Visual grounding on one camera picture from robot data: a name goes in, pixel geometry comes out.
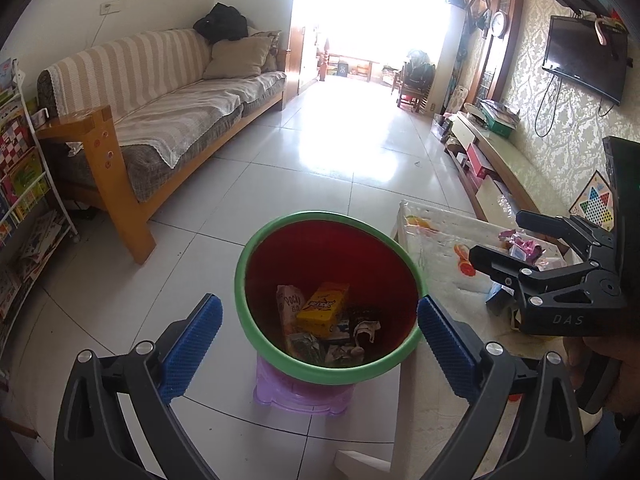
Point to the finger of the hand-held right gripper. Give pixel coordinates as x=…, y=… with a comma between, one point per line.
x=500, y=260
x=570, y=232

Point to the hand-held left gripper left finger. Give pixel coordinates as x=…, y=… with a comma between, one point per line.
x=192, y=345

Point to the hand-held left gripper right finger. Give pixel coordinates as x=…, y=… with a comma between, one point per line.
x=447, y=347

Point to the pink snack wrapper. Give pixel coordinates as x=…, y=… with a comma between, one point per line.
x=525, y=250

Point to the blue and white carton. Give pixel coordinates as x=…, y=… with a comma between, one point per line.
x=500, y=297

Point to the paper ball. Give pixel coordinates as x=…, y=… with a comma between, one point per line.
x=367, y=332

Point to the white green wrapper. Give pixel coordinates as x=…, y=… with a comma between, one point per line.
x=345, y=355

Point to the white snack packet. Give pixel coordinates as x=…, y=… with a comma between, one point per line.
x=290, y=307

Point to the yellow snack box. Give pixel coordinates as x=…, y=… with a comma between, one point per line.
x=322, y=310

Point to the red bin with green rim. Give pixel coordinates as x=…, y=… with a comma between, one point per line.
x=330, y=255

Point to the person's right hand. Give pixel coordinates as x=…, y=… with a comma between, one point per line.
x=605, y=360

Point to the star checkers board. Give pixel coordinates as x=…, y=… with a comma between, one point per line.
x=595, y=205

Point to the white table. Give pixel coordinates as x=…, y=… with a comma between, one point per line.
x=402, y=410

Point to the long glass-top cabinet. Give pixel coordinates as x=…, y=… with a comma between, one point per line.
x=515, y=170

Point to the purple plastic stool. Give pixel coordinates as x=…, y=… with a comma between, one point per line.
x=300, y=395

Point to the green box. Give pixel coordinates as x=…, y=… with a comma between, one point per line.
x=497, y=127

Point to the stack of papers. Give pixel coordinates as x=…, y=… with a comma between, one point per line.
x=500, y=110

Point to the wooden chair with clothes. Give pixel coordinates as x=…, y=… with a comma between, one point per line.
x=415, y=82

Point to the white book rack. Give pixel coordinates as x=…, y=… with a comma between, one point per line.
x=25, y=200

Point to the wooden sofa with striped cover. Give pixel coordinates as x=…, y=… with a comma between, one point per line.
x=165, y=110

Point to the dark helmet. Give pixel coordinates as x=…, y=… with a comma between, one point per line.
x=456, y=0

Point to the wooden staircase railing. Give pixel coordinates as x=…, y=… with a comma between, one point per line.
x=326, y=57

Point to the wooden cabinet door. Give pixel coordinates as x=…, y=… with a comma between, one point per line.
x=296, y=60

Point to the beige cushion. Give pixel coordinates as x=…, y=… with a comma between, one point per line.
x=235, y=57

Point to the patterned cushion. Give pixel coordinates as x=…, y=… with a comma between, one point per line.
x=270, y=47

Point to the black bag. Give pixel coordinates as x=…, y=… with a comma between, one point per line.
x=220, y=22

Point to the wall-mounted television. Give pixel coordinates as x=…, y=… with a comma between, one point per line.
x=585, y=57

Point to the wall clock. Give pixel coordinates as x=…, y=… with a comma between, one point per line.
x=498, y=23

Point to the black wall shelf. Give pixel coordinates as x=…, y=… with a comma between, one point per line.
x=580, y=2

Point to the wall socket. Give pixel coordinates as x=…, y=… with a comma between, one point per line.
x=107, y=8

